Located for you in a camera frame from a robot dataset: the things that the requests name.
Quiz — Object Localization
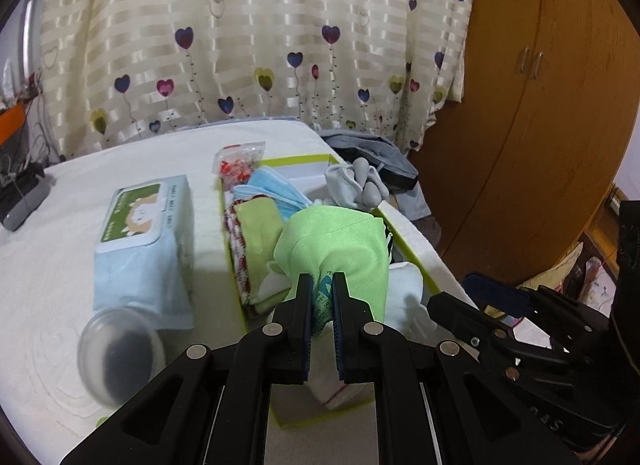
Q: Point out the green towel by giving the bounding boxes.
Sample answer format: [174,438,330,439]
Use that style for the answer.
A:
[224,199,287,318]

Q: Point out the colourful printed fabric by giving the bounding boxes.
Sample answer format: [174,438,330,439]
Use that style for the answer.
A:
[520,240,621,326]

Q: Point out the blue face masks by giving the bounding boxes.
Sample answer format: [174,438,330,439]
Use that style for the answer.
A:
[232,167,313,220]

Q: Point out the grey translucent round container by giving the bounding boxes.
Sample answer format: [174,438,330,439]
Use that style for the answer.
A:
[77,309,167,403]

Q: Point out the orange tray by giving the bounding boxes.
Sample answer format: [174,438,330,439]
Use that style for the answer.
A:
[0,105,26,146]

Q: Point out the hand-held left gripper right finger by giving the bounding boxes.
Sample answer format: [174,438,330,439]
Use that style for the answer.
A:
[331,272,576,465]

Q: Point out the grey socks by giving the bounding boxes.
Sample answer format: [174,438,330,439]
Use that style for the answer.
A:
[325,157,388,210]

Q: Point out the wooden wardrobe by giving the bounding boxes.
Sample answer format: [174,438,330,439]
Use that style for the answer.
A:
[407,0,640,286]

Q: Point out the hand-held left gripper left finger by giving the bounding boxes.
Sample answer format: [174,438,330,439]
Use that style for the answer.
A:
[60,272,313,465]

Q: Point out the light green cloth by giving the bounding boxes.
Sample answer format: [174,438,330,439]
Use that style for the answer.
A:
[272,206,391,326]

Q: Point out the clear bag of red candies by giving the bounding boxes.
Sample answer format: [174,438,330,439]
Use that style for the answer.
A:
[214,141,266,190]

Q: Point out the heart print curtain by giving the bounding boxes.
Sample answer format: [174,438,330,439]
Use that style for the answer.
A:
[40,0,478,156]

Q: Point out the grey clothing pile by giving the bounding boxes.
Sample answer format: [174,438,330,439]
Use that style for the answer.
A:
[320,130,431,218]

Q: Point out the lime cardboard box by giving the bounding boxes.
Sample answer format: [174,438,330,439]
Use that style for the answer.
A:
[215,152,476,418]

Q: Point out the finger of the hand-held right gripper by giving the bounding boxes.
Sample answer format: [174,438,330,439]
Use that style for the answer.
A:
[426,292,566,386]
[462,272,606,351]

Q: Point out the light blue wet wipes pack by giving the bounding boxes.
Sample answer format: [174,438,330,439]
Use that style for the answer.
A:
[92,175,196,331]

